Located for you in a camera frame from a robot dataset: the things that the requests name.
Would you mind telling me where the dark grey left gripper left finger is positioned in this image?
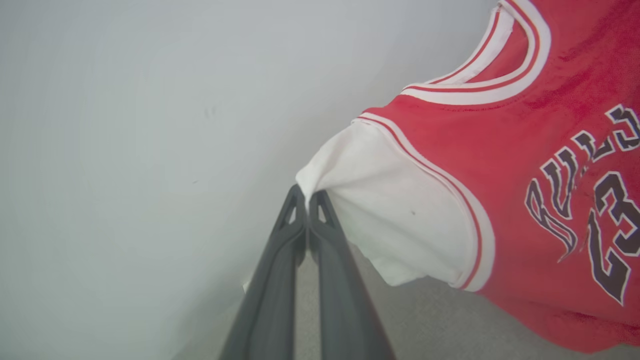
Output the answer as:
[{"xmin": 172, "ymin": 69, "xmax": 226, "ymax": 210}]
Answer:
[{"xmin": 218, "ymin": 184, "xmax": 307, "ymax": 360}]

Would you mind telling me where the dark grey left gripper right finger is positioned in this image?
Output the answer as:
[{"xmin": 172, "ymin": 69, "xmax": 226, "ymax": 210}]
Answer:
[{"xmin": 308, "ymin": 189, "xmax": 396, "ymax": 360}]

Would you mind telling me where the red jersey with white sleeves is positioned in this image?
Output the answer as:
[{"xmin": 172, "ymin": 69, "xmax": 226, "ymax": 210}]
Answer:
[{"xmin": 295, "ymin": 0, "xmax": 640, "ymax": 354}]

